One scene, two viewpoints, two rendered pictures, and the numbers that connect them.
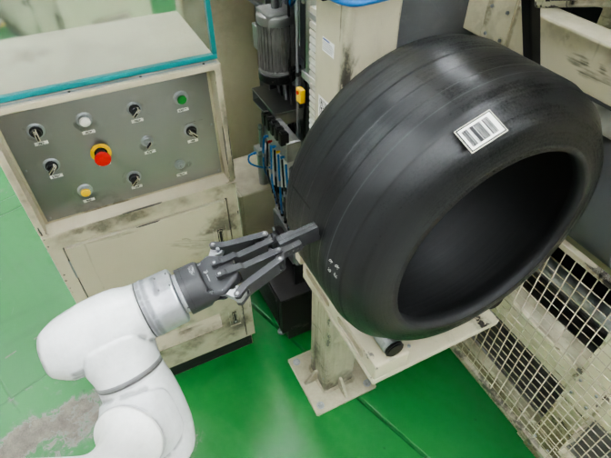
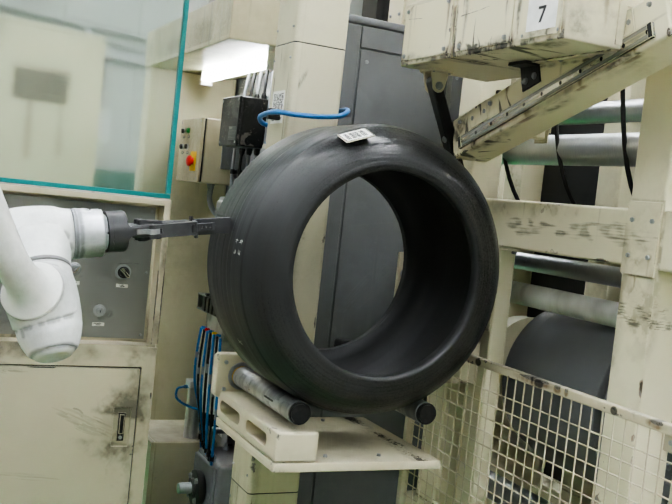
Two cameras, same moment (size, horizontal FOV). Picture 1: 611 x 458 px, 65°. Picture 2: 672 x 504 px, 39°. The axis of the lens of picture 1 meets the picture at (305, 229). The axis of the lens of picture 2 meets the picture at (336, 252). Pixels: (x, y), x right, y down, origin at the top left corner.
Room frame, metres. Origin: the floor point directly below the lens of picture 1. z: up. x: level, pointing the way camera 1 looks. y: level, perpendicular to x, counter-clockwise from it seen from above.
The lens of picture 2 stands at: (-1.24, -0.27, 1.31)
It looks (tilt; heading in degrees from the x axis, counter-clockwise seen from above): 3 degrees down; 1
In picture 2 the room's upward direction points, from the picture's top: 6 degrees clockwise
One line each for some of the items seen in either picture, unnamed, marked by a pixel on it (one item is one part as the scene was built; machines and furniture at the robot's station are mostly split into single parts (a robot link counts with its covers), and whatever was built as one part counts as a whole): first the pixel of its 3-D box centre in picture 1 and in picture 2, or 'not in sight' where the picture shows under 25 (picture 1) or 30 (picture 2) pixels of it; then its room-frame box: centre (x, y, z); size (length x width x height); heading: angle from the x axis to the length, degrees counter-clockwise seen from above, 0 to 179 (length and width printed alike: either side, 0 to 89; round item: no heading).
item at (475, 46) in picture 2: not in sight; (521, 29); (0.79, -0.56, 1.71); 0.61 x 0.25 x 0.15; 27
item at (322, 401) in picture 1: (331, 371); not in sight; (0.99, -0.11, 0.02); 0.27 x 0.27 x 0.04; 27
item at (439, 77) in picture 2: not in sight; (435, 81); (1.01, -0.40, 1.61); 0.06 x 0.06 x 0.05; 27
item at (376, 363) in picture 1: (350, 307); (264, 423); (0.71, -0.11, 0.84); 0.36 x 0.09 x 0.06; 27
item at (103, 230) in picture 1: (147, 231); (24, 429); (1.18, 0.55, 0.63); 0.56 x 0.41 x 1.27; 117
